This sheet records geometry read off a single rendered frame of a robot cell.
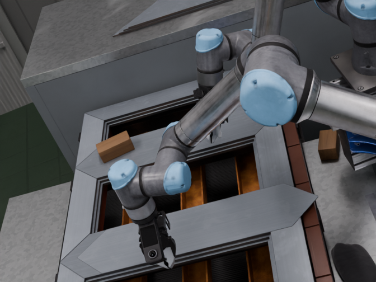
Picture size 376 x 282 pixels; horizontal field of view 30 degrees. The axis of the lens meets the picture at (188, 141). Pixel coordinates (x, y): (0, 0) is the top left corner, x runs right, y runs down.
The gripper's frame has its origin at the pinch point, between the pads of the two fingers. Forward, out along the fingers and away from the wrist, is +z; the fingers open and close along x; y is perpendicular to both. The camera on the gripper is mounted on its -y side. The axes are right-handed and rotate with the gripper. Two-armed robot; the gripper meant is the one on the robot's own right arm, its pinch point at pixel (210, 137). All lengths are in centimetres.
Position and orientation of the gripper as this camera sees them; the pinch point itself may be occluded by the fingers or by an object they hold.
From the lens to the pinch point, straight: 214.1
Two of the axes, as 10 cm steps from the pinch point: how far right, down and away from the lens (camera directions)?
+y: 2.7, 4.9, -8.3
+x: 9.6, -1.8, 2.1
